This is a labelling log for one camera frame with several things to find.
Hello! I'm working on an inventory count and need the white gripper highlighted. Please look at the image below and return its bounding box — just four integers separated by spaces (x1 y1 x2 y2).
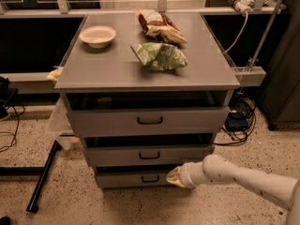
166 162 197 188

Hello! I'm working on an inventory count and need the grey bottom drawer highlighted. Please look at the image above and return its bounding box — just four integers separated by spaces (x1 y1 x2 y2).
95 164 177 188

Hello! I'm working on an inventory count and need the grey drawer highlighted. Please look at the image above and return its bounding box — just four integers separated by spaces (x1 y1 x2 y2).
84 134 214 167
95 164 177 188
64 92 228 137

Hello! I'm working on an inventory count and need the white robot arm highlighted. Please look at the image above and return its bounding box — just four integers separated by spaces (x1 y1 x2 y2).
166 155 300 225

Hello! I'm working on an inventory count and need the grey middle drawer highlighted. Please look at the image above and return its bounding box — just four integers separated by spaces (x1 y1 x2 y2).
84 134 214 167

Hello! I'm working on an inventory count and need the grey top drawer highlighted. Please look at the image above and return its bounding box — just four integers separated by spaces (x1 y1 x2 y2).
64 92 228 137

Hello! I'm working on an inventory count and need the grey drawer cabinet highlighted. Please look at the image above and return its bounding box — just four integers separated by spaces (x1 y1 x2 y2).
54 12 241 189

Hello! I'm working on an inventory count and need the dark blue box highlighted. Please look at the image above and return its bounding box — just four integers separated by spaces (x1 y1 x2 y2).
225 112 248 131

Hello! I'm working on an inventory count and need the green chip bag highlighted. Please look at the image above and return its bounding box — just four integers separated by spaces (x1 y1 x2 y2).
130 42 188 71

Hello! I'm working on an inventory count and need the clear plastic bag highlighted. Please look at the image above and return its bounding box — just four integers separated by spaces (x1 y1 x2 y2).
47 98 73 150

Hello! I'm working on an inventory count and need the dark grey side cabinet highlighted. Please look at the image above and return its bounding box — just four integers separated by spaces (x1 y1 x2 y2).
256 0 300 130

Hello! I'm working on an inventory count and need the brown chip bag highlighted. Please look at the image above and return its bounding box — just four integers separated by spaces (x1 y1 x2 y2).
135 9 187 44

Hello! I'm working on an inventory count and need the yellow sponge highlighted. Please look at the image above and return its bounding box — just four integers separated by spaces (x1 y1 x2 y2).
47 67 63 82

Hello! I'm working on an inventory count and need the white paper bowl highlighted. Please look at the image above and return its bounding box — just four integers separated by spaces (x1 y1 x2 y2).
79 26 116 49

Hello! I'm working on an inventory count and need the white power strip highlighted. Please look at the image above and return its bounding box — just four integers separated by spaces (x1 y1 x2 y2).
227 0 253 16

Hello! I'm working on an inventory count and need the black floor cables bundle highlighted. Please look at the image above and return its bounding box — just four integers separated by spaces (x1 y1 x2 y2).
214 97 257 147

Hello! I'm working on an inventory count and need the grey metal rail frame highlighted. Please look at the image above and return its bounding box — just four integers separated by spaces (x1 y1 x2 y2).
0 0 292 96

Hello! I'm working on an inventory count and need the black table leg frame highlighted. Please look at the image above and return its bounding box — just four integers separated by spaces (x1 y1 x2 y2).
0 141 62 214

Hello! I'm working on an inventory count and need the black cable on left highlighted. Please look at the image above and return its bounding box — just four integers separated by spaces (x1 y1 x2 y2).
0 105 26 154

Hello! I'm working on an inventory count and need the white power cable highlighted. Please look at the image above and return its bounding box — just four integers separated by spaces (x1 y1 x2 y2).
222 10 249 55

